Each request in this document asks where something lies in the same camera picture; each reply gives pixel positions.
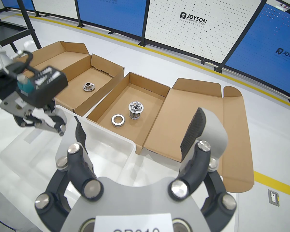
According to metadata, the flat metal ring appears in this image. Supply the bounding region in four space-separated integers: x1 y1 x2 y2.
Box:
111 114 125 127

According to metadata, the flanged metal bush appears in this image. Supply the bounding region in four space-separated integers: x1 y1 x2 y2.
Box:
82 82 95 93

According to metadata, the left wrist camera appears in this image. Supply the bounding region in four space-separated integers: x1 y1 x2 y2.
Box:
5 50 68 109

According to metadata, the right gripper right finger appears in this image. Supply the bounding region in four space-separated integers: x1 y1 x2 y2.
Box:
168 107 237 220

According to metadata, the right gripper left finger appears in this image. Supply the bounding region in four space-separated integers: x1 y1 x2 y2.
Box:
35 116 104 221

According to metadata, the grey floor socket plate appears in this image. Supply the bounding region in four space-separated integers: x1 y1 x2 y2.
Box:
268 189 280 206

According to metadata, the deep clear plastic tray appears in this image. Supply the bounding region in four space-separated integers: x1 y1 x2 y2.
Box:
0 104 137 187

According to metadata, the black metal rack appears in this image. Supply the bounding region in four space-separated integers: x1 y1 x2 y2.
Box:
0 0 42 55

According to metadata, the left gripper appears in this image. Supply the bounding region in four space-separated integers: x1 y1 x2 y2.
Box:
0 75 68 137

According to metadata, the toothed metal pulley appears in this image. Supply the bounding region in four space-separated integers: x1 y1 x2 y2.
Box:
128 101 144 120

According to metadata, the shallow cardboard box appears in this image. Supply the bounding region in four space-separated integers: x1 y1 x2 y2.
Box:
19 41 125 117
86 72 255 193

